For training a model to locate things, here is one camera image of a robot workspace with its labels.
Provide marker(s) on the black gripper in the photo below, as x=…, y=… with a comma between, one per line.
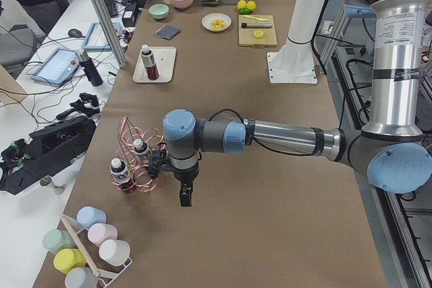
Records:
x=184, y=175

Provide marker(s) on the glazed donut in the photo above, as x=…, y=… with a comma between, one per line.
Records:
x=218, y=24

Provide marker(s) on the white round plate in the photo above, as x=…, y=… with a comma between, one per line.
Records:
x=206, y=21

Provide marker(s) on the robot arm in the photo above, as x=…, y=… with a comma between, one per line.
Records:
x=387, y=150

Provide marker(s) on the tea bottle on tray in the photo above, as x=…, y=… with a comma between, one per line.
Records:
x=149, y=63

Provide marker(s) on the cream rabbit tray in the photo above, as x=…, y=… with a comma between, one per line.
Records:
x=164, y=60

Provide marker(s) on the upper bottle in rack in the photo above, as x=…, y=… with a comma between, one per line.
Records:
x=142, y=151

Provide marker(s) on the bottle in rack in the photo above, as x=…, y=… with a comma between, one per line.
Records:
x=142, y=151
x=121, y=176

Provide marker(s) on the lower bottle in rack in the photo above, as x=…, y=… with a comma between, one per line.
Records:
x=121, y=176

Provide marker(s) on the white cup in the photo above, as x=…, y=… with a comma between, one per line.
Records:
x=114, y=251

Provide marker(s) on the pink cup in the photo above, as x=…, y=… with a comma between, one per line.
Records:
x=100, y=232

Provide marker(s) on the blue cup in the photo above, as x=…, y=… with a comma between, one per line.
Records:
x=87, y=216

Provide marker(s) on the white cup rack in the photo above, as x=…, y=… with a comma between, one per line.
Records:
x=109, y=273

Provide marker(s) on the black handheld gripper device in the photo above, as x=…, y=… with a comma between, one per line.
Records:
x=87, y=104

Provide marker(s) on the grey cup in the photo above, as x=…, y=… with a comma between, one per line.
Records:
x=81, y=277

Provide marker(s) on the yellow cup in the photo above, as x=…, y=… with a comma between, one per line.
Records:
x=67, y=259

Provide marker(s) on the green cup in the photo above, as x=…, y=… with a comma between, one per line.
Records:
x=56, y=240

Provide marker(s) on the black thermos bottle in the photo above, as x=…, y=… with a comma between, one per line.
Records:
x=89, y=67

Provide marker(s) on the grey folded cloth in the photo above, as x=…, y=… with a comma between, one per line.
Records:
x=167, y=32

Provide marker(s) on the wooden cutting board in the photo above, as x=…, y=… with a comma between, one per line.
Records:
x=245, y=35

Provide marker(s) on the black equipment case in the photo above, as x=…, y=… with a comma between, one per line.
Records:
x=51, y=150

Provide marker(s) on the half lemon slice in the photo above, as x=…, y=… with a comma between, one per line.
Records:
x=258, y=34

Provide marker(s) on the steel cylinder black cap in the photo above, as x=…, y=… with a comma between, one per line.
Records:
x=256, y=25

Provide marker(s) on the far teach pendant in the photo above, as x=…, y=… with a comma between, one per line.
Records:
x=95, y=39

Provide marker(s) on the teach pendant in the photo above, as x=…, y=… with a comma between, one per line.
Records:
x=58, y=68
x=95, y=39

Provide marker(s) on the near teach pendant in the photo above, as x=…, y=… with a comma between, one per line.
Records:
x=58, y=68

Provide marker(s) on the green bowl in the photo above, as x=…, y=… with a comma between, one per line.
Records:
x=159, y=11

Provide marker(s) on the yellow plastic knife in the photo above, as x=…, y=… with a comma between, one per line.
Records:
x=256, y=18

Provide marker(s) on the green lime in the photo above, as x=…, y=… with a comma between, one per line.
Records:
x=244, y=11

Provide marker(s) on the yellow lemon near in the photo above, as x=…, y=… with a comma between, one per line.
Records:
x=241, y=4

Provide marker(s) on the yellow lemon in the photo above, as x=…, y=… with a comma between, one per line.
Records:
x=241, y=4
x=251, y=5

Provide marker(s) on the computer mouse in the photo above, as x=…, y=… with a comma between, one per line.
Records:
x=74, y=33

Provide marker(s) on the yellow lemon far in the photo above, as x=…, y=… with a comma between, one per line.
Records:
x=251, y=5

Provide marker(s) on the black keyboard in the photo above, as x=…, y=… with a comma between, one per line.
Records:
x=111, y=6

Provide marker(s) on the copper wire bottle rack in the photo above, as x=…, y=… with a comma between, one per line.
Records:
x=130, y=167

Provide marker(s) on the wooden rack handle rod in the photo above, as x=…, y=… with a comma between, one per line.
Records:
x=95, y=270

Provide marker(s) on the white camera pole base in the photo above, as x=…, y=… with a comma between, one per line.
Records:
x=294, y=62

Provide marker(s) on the aluminium frame post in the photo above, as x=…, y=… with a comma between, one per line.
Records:
x=109, y=32

